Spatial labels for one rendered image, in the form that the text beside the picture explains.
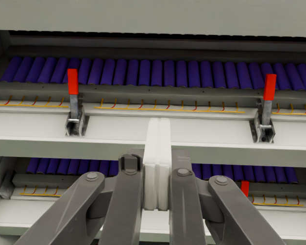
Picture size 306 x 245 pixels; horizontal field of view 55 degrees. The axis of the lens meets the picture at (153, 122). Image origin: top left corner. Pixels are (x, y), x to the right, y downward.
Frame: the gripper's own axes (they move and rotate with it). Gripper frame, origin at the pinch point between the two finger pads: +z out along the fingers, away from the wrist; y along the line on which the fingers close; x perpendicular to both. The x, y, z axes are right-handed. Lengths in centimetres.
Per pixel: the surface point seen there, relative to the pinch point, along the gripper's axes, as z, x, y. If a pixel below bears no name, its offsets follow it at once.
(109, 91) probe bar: 26.5, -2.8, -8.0
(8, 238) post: 30, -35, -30
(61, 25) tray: 18.4, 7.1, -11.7
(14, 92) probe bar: 26.4, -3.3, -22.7
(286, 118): 24.7, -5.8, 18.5
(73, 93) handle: 21.9, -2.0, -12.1
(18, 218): 26.0, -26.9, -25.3
